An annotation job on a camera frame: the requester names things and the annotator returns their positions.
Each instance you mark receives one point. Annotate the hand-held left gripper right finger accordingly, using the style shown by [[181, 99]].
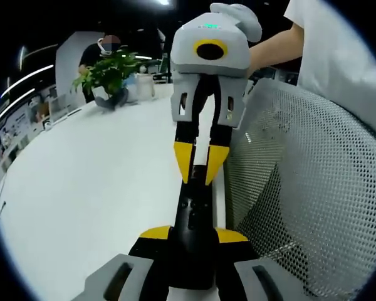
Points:
[[253, 279]]

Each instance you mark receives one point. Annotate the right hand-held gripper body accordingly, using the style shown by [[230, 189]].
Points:
[[213, 31]]

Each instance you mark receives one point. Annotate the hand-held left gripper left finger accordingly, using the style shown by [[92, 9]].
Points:
[[125, 279]]

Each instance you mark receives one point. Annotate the black remote control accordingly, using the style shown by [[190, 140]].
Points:
[[194, 238]]

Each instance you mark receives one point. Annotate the clear glass jar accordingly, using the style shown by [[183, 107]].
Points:
[[144, 87]]

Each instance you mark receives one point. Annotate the grey mesh office chair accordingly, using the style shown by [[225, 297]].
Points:
[[300, 175]]

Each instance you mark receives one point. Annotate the green potted plant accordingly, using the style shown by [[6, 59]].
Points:
[[108, 75]]

